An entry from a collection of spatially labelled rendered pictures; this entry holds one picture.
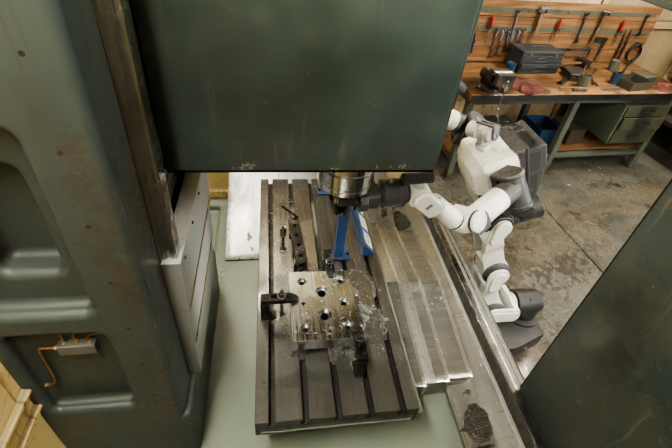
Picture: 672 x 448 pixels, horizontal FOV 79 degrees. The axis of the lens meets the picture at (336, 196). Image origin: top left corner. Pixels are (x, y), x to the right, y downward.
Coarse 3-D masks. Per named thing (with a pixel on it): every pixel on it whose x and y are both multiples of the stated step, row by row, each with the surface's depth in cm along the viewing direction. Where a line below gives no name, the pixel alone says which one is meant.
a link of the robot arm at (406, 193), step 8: (400, 176) 123; (408, 176) 120; (416, 176) 121; (424, 176) 121; (432, 176) 122; (400, 184) 121; (408, 184) 121; (416, 184) 123; (424, 184) 124; (400, 192) 120; (408, 192) 122; (416, 192) 121; (400, 200) 121; (408, 200) 123
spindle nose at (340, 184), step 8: (320, 176) 113; (328, 176) 110; (336, 176) 108; (344, 176) 107; (352, 176) 107; (360, 176) 108; (368, 176) 110; (320, 184) 114; (328, 184) 111; (336, 184) 110; (344, 184) 109; (352, 184) 109; (360, 184) 110; (368, 184) 112; (328, 192) 113; (336, 192) 111; (344, 192) 111; (352, 192) 111; (360, 192) 112
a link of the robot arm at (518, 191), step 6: (522, 180) 149; (498, 186) 148; (504, 186) 148; (510, 186) 148; (516, 186) 148; (522, 186) 149; (510, 192) 146; (516, 192) 148; (522, 192) 150; (528, 192) 151; (510, 198) 146; (516, 198) 148; (522, 198) 150; (528, 198) 151; (510, 204) 147; (516, 204) 152; (522, 204) 151; (528, 204) 152
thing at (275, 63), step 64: (192, 0) 73; (256, 0) 74; (320, 0) 76; (384, 0) 77; (448, 0) 78; (192, 64) 80; (256, 64) 81; (320, 64) 83; (384, 64) 85; (448, 64) 86; (192, 128) 88; (256, 128) 90; (320, 128) 92; (384, 128) 94
